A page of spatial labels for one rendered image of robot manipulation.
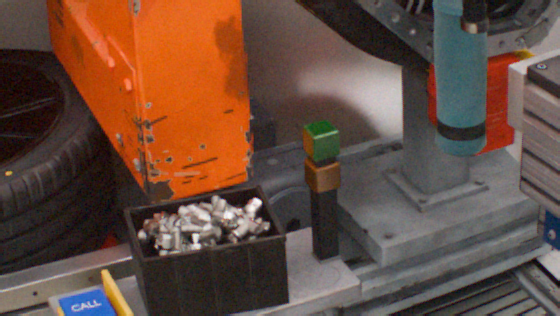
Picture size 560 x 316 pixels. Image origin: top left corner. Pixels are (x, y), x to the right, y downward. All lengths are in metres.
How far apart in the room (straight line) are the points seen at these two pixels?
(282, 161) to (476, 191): 0.43
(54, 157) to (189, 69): 0.38
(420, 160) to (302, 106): 0.90
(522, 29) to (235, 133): 0.58
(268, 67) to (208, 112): 1.63
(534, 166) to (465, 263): 0.70
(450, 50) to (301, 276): 0.42
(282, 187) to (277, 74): 1.29
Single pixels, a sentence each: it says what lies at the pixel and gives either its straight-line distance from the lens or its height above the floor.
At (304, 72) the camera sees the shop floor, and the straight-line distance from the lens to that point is 3.32.
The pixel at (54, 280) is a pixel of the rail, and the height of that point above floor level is 0.38.
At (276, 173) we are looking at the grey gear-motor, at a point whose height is 0.40.
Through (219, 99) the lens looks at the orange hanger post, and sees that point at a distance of 1.74.
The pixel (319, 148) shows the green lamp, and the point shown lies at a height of 0.64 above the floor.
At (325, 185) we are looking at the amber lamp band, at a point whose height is 0.58.
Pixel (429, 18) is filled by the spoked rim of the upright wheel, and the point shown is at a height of 0.62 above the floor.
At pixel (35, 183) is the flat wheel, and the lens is 1.95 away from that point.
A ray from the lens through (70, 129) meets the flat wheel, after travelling 2.06.
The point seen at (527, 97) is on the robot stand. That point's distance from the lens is 1.56.
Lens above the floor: 1.45
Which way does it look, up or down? 29 degrees down
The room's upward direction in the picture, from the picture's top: 4 degrees counter-clockwise
